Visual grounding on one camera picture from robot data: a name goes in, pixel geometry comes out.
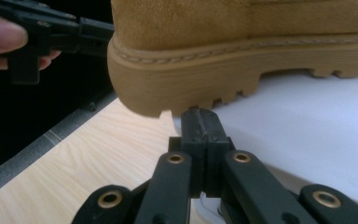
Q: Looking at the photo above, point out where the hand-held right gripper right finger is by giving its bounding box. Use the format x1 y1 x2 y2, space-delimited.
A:
203 108 316 224

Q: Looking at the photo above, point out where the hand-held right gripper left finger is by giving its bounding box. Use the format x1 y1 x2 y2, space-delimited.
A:
143 108 206 224

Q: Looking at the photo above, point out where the white two-tier shoe rack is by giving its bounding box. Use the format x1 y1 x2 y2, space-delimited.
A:
172 71 358 224

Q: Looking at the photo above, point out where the tan suede boot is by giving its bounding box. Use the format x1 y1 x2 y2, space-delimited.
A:
106 0 358 119

